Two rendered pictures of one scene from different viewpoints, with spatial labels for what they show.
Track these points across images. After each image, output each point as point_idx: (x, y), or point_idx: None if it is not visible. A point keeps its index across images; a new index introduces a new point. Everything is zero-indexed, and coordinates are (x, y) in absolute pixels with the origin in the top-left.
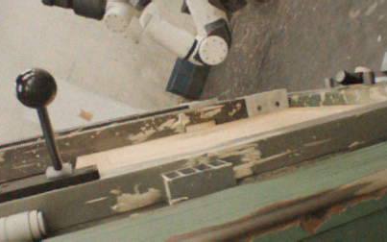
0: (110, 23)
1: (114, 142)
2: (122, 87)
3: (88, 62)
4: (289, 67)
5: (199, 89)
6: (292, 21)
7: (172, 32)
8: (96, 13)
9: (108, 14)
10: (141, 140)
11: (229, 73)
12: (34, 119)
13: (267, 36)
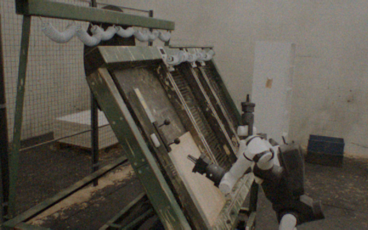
0: (238, 129)
1: (196, 141)
2: (306, 98)
3: (319, 67)
4: (317, 222)
5: (314, 161)
6: (359, 221)
7: (243, 151)
8: (241, 122)
9: (240, 128)
10: (199, 149)
11: (325, 182)
12: (256, 48)
13: (351, 205)
